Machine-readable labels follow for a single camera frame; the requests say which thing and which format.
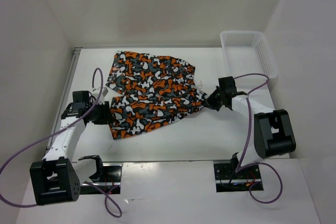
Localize purple cable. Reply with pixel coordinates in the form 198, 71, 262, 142
233, 73, 283, 204
0, 67, 123, 218

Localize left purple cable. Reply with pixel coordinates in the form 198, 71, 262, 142
0, 67, 123, 218

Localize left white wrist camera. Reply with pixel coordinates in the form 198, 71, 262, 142
92, 87, 108, 104

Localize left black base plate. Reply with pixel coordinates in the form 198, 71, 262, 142
92, 162, 123, 195

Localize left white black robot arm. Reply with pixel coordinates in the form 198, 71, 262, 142
29, 88, 112, 206

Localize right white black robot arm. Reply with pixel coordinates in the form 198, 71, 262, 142
206, 73, 296, 178

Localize white plastic basket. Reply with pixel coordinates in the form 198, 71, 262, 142
220, 30, 278, 80

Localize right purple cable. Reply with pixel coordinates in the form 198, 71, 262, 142
233, 73, 283, 204

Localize orange camouflage shorts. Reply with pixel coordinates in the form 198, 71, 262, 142
106, 51, 207, 140

